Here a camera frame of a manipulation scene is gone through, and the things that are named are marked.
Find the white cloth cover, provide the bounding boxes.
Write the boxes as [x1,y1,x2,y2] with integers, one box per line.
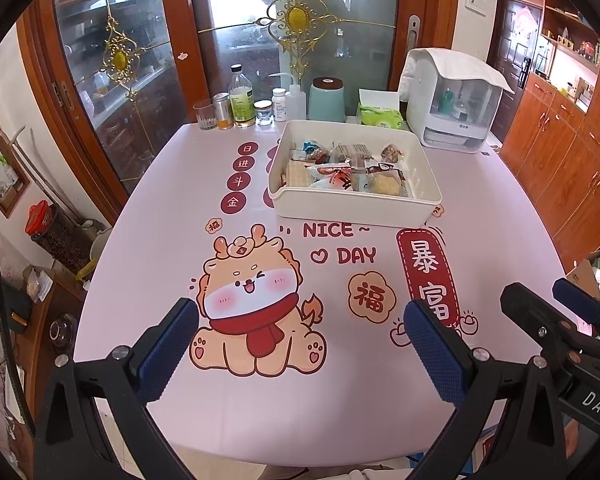
[420,47,516,93]

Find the clear glass cup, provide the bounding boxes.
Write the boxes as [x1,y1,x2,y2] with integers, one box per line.
[193,99,217,131]

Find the green tissue box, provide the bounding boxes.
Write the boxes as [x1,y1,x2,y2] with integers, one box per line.
[356,88,405,127]

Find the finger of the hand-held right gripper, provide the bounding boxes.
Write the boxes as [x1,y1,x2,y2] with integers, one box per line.
[552,277,600,347]
[500,282,579,374]

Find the clear red print packet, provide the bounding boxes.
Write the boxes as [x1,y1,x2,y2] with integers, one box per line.
[310,164,361,192]

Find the wooden display shelf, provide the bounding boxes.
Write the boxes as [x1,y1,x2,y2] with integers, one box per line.
[535,0,600,116]

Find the white plastic storage bin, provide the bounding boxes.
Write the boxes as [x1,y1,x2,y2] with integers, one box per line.
[267,120,442,228]

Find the yellow cracker packet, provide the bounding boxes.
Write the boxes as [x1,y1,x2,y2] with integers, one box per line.
[367,170,406,196]

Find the glass bottle with yellow liquid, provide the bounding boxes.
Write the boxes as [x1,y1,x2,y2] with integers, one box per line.
[228,64,256,128]

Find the beige wafer packet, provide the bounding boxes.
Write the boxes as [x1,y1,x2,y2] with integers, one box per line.
[285,160,311,187]

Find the cardboard box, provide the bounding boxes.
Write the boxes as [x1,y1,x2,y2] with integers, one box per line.
[565,255,600,301]

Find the metal can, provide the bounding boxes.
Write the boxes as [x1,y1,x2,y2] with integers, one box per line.
[213,92,234,131]

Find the wooden side table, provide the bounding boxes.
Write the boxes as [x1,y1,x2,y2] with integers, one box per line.
[10,270,88,411]

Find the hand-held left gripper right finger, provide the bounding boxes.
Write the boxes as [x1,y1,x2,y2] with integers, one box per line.
[402,299,568,480]

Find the white squeeze bottle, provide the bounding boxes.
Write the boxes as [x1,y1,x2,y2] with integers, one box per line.
[270,72,307,121]

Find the glass door with gold ornament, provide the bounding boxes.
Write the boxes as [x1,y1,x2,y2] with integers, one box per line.
[155,0,456,126]
[15,0,196,201]

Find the dark wooden door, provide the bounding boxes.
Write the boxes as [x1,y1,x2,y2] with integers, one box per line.
[489,0,546,146]

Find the white countertop appliance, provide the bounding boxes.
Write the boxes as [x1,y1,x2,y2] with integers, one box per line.
[399,47,516,154]

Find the wooden cabinet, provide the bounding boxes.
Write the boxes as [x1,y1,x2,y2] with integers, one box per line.
[500,72,600,256]

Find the red lid jar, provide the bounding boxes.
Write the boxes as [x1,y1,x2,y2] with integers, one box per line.
[25,200,93,276]

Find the wooden wall niche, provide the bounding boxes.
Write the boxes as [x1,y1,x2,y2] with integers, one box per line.
[0,105,31,218]

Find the teal canister with brown lid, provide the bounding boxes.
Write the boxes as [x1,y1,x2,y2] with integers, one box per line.
[308,76,347,122]

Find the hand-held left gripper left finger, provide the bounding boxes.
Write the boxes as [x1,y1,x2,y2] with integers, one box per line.
[34,297,201,480]

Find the pink printed tablecloth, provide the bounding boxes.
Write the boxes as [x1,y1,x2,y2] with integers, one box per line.
[72,119,593,466]

